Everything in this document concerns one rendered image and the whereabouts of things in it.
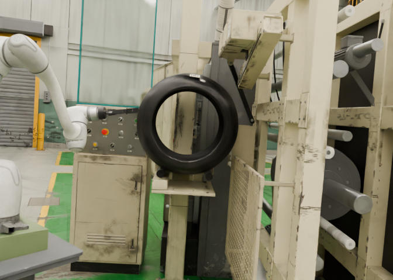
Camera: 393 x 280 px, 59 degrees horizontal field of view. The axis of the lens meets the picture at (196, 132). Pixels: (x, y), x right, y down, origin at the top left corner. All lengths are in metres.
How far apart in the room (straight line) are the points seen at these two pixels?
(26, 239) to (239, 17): 1.37
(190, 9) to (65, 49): 8.74
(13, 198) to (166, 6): 10.51
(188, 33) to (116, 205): 1.36
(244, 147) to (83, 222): 1.33
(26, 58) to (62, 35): 9.34
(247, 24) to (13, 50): 1.08
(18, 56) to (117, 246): 1.64
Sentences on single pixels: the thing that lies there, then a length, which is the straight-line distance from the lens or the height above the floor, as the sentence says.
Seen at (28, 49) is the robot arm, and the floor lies 1.48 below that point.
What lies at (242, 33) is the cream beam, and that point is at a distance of 1.82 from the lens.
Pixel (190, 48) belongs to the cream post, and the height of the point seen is 1.69.
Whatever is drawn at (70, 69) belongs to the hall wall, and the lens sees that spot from 11.02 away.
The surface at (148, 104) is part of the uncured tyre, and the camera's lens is 2.00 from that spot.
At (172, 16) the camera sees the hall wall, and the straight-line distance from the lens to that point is 11.73.
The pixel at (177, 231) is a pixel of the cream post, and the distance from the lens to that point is 2.50.
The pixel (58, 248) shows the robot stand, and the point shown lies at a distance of 1.66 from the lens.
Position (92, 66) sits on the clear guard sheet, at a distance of 2.75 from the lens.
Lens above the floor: 1.25
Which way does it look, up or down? 3 degrees down
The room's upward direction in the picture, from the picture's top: 4 degrees clockwise
